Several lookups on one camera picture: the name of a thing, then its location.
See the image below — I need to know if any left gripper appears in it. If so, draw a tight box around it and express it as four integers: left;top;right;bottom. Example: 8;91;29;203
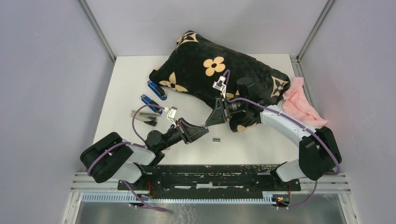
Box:
159;117;209;151

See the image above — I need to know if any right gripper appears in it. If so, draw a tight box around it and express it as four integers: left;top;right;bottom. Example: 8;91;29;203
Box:
206;96;248;126

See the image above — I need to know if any grey beige stapler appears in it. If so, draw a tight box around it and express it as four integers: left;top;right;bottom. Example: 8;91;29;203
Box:
131;110;161;126

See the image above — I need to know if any blue stapler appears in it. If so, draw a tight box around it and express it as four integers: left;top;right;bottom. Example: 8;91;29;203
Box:
147;80;167;101
141;94;163;114

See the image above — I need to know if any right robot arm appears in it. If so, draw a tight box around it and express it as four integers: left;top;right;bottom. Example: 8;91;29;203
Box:
205;76;342;190

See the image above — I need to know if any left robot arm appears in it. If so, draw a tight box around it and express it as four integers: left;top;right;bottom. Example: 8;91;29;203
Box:
80;118;209;190

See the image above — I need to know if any black pillow with beige flowers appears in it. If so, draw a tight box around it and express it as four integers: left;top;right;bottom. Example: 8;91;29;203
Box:
148;30;291;133

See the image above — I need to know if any pink cloth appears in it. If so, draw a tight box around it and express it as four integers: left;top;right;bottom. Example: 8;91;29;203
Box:
282;77;327;128

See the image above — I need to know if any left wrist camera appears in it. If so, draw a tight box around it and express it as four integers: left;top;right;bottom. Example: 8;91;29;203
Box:
163;106;177;123

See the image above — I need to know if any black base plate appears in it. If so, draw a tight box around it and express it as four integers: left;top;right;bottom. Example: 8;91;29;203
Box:
130;164;302;200

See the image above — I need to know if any white cable duct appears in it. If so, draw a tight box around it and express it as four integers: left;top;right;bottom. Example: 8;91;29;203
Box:
81;192;282;205

